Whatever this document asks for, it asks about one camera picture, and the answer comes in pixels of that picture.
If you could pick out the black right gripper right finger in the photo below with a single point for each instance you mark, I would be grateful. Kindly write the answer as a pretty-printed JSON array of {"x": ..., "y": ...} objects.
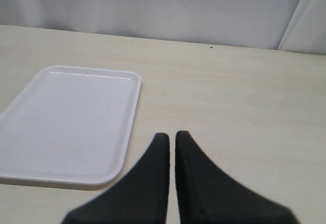
[{"x": 206, "y": 194}]

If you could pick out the white backdrop curtain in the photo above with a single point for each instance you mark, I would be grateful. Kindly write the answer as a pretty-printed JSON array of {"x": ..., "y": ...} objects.
[{"x": 291, "y": 25}]

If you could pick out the white rectangular plastic tray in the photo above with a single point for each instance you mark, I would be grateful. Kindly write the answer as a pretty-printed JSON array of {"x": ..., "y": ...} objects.
[{"x": 69, "y": 125}]

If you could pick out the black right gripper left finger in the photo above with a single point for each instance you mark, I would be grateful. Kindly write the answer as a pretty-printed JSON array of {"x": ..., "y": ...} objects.
[{"x": 141, "y": 196}]

